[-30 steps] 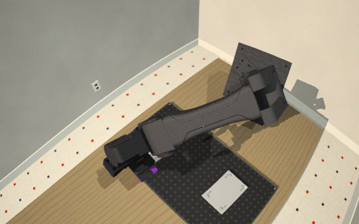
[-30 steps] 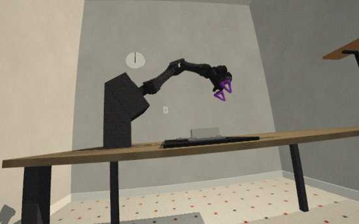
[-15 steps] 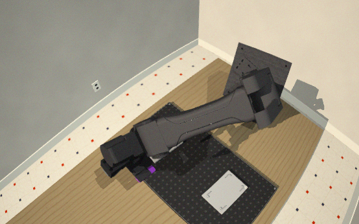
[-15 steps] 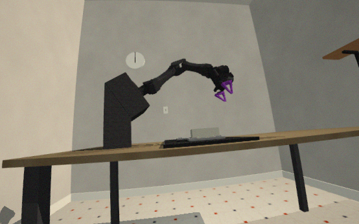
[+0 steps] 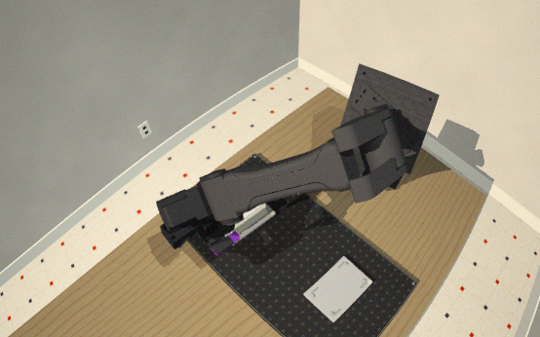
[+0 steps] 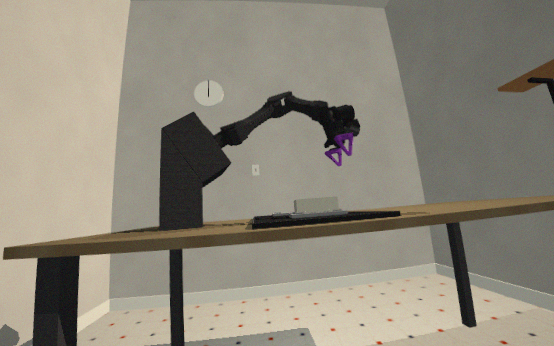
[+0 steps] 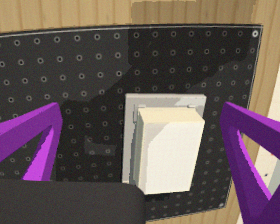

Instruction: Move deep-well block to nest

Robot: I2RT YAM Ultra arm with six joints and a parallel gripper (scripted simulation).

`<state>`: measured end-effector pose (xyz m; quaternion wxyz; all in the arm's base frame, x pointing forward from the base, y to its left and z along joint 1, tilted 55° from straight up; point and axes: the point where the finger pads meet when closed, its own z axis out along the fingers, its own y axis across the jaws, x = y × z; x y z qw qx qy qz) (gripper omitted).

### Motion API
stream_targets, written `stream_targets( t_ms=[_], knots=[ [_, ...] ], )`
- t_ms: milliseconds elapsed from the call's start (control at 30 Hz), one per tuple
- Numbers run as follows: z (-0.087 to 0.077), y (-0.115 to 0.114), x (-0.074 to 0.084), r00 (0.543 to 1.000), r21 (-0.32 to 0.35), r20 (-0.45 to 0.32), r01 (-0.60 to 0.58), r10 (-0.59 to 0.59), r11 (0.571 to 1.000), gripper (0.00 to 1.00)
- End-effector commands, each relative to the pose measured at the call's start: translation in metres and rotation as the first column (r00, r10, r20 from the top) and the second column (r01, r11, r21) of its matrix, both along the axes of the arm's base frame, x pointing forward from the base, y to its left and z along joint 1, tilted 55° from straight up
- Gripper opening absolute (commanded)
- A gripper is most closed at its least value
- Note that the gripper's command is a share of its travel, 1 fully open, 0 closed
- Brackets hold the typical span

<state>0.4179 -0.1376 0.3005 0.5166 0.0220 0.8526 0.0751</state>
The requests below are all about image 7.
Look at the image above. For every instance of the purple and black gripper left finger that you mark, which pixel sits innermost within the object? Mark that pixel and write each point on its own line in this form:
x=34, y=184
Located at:
x=17, y=132

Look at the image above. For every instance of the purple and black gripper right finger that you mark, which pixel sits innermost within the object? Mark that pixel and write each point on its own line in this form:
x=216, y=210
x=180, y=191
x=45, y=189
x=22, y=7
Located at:
x=252, y=193

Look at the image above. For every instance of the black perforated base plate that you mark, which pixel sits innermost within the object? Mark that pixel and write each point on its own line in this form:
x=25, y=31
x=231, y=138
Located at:
x=88, y=71

